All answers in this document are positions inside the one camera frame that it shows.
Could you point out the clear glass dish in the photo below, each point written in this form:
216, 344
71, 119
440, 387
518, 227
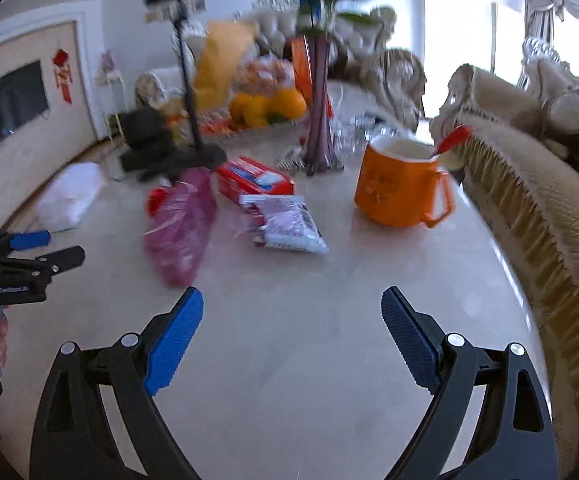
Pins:
354, 132

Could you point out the black wall television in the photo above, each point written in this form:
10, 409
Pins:
9, 105

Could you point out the zebra-striped wrapper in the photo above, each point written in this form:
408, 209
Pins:
289, 160

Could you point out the red spoon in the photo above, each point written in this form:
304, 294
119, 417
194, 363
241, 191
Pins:
454, 139

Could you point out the grey window curtain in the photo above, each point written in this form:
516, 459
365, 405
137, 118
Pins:
539, 25

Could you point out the black bag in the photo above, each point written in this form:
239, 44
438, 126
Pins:
144, 135

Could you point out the black stand with pole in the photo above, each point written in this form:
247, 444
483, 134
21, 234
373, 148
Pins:
189, 90

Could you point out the orange carton box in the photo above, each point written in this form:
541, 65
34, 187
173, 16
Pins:
300, 65

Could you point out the white metal rack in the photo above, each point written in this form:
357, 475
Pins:
114, 80

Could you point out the clear bag of snacks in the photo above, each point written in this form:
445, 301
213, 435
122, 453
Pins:
264, 72

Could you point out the yellow bag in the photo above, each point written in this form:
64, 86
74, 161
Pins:
219, 60

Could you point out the pink plastic bag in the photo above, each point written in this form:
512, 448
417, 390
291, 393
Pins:
184, 230

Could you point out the orange fruit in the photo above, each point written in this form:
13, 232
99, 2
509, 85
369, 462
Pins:
289, 102
239, 107
258, 115

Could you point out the white plastic bag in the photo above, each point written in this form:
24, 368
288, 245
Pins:
69, 195

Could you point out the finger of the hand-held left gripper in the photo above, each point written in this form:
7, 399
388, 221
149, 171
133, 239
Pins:
29, 240
66, 257

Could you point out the red snack packet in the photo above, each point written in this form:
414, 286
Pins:
217, 126

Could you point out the purple glass vase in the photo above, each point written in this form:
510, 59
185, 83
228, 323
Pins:
319, 125

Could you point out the orange mug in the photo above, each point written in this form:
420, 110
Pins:
394, 185

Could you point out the beige fringed sofa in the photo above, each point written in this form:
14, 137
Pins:
544, 200

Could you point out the red knot wall decoration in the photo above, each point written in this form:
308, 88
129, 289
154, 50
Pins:
62, 72

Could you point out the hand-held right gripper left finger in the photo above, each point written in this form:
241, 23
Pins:
177, 340

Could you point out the red box with blue label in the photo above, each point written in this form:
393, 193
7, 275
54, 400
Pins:
249, 180

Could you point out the round bolster cushion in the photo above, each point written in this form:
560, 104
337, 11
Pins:
569, 112

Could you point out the white printed plastic packet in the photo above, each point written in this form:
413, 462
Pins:
289, 225

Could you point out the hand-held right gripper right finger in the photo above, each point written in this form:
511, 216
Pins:
409, 335

